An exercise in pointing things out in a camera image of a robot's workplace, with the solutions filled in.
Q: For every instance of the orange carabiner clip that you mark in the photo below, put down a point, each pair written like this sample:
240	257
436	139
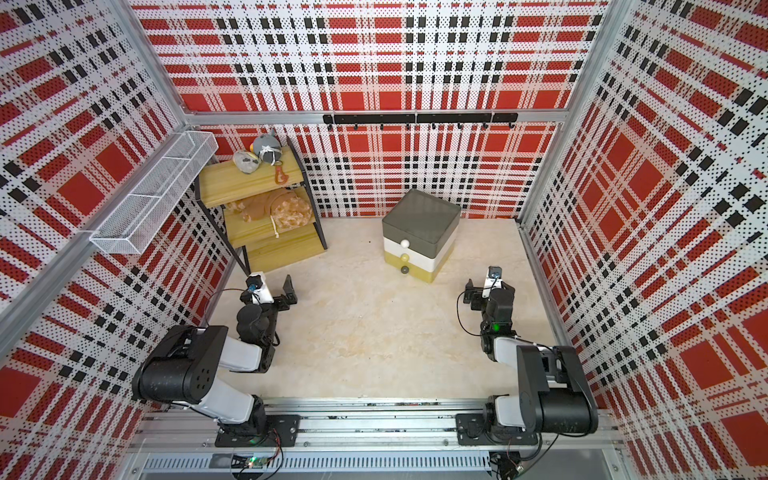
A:
280	177

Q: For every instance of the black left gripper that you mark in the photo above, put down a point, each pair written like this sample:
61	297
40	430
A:
289	291

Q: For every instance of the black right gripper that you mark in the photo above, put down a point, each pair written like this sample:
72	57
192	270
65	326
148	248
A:
477	291

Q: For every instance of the white drawer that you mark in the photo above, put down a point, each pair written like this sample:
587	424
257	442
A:
408	247

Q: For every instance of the brown plush toy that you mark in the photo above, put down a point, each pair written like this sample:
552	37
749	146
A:
285	209

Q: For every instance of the white wire mesh basket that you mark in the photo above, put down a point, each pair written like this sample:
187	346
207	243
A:
135	221

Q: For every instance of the three-tier plastic drawer cabinet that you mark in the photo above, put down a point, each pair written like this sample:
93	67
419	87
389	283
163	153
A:
419	234

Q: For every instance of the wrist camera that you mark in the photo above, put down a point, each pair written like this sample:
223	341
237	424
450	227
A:
492	281
256	282

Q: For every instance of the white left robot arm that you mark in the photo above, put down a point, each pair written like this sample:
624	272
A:
182	370

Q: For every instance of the yellow bottom drawer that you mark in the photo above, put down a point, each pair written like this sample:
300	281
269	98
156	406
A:
417	266

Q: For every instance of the black wall hook rail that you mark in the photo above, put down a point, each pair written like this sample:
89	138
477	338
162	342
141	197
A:
356	120

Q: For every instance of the green circuit board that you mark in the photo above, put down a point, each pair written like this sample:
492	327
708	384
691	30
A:
239	462

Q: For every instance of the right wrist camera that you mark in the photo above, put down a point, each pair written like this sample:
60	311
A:
492	281

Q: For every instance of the white grey plush toy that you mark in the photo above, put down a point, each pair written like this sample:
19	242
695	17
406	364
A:
246	161

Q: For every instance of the wooden three-tier shelf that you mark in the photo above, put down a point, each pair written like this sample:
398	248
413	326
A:
257	246

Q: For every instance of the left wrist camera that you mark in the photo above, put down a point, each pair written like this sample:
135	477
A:
256	282

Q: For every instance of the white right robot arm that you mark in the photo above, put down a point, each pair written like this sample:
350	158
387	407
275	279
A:
552	393

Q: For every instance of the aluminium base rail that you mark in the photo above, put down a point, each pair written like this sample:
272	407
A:
369	437

